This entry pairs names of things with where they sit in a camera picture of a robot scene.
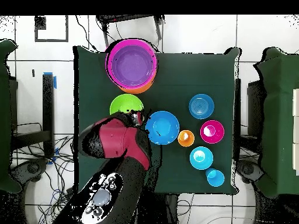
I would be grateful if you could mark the small crimson bowl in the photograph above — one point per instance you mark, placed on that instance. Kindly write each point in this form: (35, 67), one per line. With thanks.
(216, 135)

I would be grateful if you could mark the large orange bowl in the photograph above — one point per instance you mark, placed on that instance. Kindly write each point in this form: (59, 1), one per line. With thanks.
(140, 89)

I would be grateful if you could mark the black square frame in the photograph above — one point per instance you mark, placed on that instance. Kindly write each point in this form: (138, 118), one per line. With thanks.
(51, 40)

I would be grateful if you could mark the small ribbed cyan bowl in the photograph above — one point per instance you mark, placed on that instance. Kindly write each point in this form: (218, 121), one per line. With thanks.
(203, 161)

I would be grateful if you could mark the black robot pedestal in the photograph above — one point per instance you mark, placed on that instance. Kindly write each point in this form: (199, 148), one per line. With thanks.
(163, 210)

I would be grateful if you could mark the blue cup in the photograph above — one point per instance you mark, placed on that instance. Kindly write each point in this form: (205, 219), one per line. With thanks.
(216, 178)

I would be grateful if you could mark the green clothed side table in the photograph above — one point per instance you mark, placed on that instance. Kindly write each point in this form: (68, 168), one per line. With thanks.
(4, 116)
(280, 116)

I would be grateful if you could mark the orange cup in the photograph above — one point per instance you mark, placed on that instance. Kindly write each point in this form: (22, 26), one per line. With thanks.
(186, 140)

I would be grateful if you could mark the black bench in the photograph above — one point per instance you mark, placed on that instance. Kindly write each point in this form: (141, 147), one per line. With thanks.
(48, 105)
(255, 105)

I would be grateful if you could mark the green bowl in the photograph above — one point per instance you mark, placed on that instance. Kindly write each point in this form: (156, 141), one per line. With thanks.
(126, 102)

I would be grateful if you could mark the large pink bowl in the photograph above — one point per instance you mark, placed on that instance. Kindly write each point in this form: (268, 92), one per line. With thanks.
(109, 70)

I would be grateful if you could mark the translucent blue bowl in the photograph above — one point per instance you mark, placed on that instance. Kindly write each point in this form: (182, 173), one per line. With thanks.
(201, 106)

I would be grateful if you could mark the white drawer unit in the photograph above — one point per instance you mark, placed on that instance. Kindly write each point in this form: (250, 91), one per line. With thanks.
(296, 105)

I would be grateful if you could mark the blue tape strip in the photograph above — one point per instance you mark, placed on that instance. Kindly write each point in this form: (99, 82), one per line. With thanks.
(55, 81)

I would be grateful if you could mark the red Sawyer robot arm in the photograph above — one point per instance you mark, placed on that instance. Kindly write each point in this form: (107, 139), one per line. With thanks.
(116, 163)

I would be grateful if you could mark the dark green tablecloth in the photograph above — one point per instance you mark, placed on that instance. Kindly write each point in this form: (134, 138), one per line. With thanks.
(186, 70)

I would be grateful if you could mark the black stool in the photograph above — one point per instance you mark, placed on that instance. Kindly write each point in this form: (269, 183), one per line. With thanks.
(128, 18)

